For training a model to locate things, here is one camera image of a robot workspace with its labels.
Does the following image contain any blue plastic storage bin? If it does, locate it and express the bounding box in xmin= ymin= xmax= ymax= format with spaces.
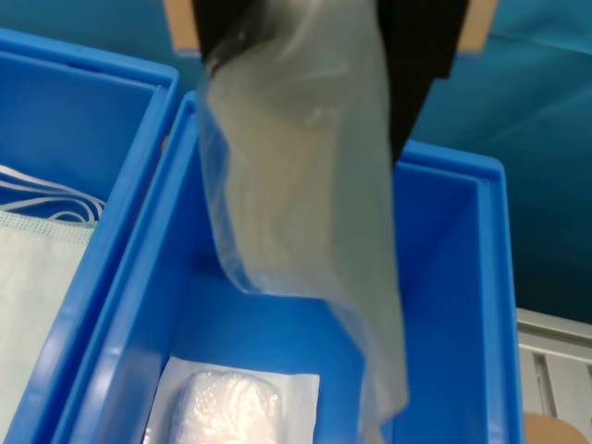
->
xmin=48 ymin=90 xmax=529 ymax=444
xmin=0 ymin=26 xmax=182 ymax=444

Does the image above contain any pale green face mask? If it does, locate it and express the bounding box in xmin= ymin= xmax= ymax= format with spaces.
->
xmin=0 ymin=162 xmax=108 ymax=444

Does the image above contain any cotton pad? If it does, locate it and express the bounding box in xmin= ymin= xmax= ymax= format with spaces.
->
xmin=197 ymin=0 xmax=413 ymax=444
xmin=142 ymin=354 xmax=323 ymax=444

